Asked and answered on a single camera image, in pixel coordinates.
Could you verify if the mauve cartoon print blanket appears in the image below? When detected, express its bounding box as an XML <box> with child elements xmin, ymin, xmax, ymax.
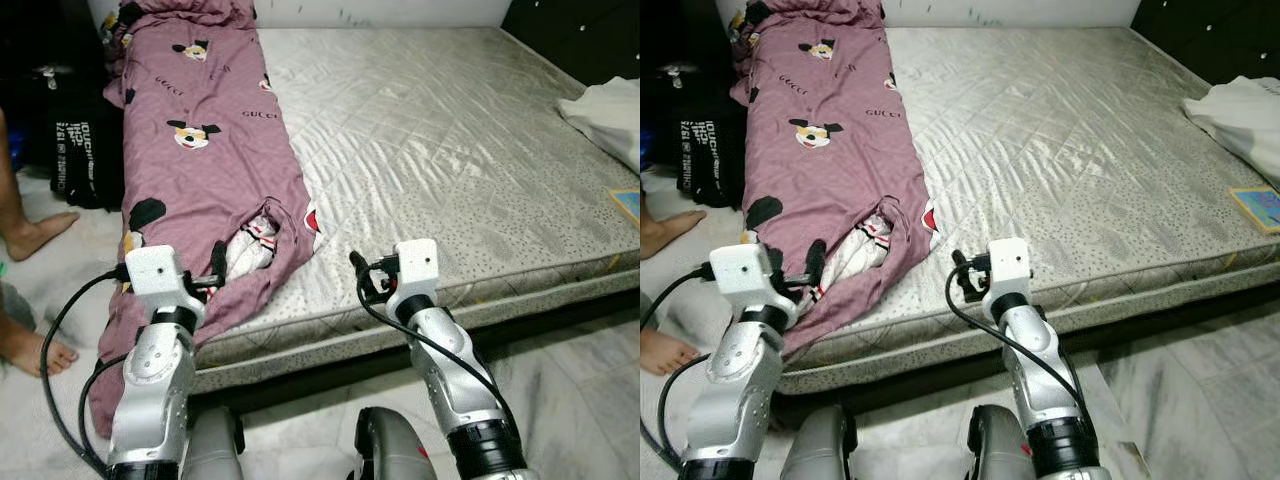
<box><xmin>88</xmin><ymin>0</ymin><xmax>321</xmax><ymax>439</ymax></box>
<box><xmin>728</xmin><ymin>0</ymin><xmax>941</xmax><ymax>361</ymax></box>

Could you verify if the blue picture book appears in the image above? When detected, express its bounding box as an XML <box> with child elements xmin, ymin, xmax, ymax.
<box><xmin>1230</xmin><ymin>187</ymin><xmax>1280</xmax><ymax>236</ymax></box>
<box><xmin>608</xmin><ymin>187</ymin><xmax>641</xmax><ymax>226</ymax></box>

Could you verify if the white pillow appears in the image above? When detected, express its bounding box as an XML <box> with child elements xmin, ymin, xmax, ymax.
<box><xmin>557</xmin><ymin>78</ymin><xmax>641</xmax><ymax>173</ymax></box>
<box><xmin>1182</xmin><ymin>75</ymin><xmax>1280</xmax><ymax>191</ymax></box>

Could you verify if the white red striped cloth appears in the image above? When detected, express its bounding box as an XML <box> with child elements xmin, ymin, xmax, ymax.
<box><xmin>835</xmin><ymin>212</ymin><xmax>896</xmax><ymax>286</ymax></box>
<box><xmin>222</xmin><ymin>212</ymin><xmax>281</xmax><ymax>283</ymax></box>

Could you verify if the person in grey shorts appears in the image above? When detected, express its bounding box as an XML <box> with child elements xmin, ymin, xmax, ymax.
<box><xmin>0</xmin><ymin>105</ymin><xmax>81</xmax><ymax>379</ymax></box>
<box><xmin>640</xmin><ymin>208</ymin><xmax>707</xmax><ymax>376</ymax></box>

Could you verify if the grey patterned mattress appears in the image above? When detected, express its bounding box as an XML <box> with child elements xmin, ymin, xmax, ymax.
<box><xmin>775</xmin><ymin>25</ymin><xmax>1280</xmax><ymax>396</ymax></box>
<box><xmin>190</xmin><ymin>25</ymin><xmax>641</xmax><ymax>396</ymax></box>

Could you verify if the black garment white lettering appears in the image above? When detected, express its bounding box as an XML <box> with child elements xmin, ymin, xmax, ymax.
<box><xmin>675</xmin><ymin>120</ymin><xmax>746</xmax><ymax>209</ymax></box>
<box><xmin>50</xmin><ymin>92</ymin><xmax>127</xmax><ymax>211</ymax></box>

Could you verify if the grey left robot leg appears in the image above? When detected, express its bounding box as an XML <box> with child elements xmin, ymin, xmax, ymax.
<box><xmin>180</xmin><ymin>405</ymin><xmax>246</xmax><ymax>480</ymax></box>
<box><xmin>780</xmin><ymin>405</ymin><xmax>859</xmax><ymax>480</ymax></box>

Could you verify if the grey robot leg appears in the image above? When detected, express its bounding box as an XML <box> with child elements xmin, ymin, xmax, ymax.
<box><xmin>180</xmin><ymin>405</ymin><xmax>246</xmax><ymax>480</ymax></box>
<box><xmin>965</xmin><ymin>405</ymin><xmax>1036</xmax><ymax>480</ymax></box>
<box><xmin>780</xmin><ymin>405</ymin><xmax>859</xmax><ymax>480</ymax></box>
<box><xmin>352</xmin><ymin>405</ymin><xmax>436</xmax><ymax>480</ymax></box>

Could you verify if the grey right robot leg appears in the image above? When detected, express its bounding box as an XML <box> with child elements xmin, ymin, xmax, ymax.
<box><xmin>965</xmin><ymin>405</ymin><xmax>1036</xmax><ymax>480</ymax></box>
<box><xmin>352</xmin><ymin>405</ymin><xmax>436</xmax><ymax>480</ymax></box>

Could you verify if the dark bed base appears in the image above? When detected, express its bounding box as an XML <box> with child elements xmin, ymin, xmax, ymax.
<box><xmin>780</xmin><ymin>290</ymin><xmax>1280</xmax><ymax>401</ymax></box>
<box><xmin>190</xmin><ymin>290</ymin><xmax>641</xmax><ymax>411</ymax></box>

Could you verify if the dark tufted headboard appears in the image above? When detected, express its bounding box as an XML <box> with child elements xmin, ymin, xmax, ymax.
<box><xmin>1130</xmin><ymin>0</ymin><xmax>1280</xmax><ymax>86</ymax></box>
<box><xmin>500</xmin><ymin>0</ymin><xmax>641</xmax><ymax>86</ymax></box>

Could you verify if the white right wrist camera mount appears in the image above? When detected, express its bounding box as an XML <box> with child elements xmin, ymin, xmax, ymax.
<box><xmin>385</xmin><ymin>238</ymin><xmax>441</xmax><ymax>313</ymax></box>
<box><xmin>985</xmin><ymin>238</ymin><xmax>1034</xmax><ymax>313</ymax></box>

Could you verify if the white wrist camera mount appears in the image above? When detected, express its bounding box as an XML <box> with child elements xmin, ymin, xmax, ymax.
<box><xmin>710</xmin><ymin>245</ymin><xmax>791</xmax><ymax>326</ymax></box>
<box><xmin>985</xmin><ymin>238</ymin><xmax>1034</xmax><ymax>313</ymax></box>
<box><xmin>385</xmin><ymin>238</ymin><xmax>441</xmax><ymax>313</ymax></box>
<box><xmin>125</xmin><ymin>245</ymin><xmax>206</xmax><ymax>326</ymax></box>

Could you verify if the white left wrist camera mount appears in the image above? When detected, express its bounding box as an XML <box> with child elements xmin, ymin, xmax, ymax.
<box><xmin>710</xmin><ymin>245</ymin><xmax>791</xmax><ymax>326</ymax></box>
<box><xmin>125</xmin><ymin>245</ymin><xmax>206</xmax><ymax>326</ymax></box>

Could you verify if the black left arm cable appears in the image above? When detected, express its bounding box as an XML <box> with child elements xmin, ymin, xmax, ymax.
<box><xmin>40</xmin><ymin>265</ymin><xmax>131</xmax><ymax>476</ymax></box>
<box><xmin>640</xmin><ymin>265</ymin><xmax>716</xmax><ymax>471</ymax></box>

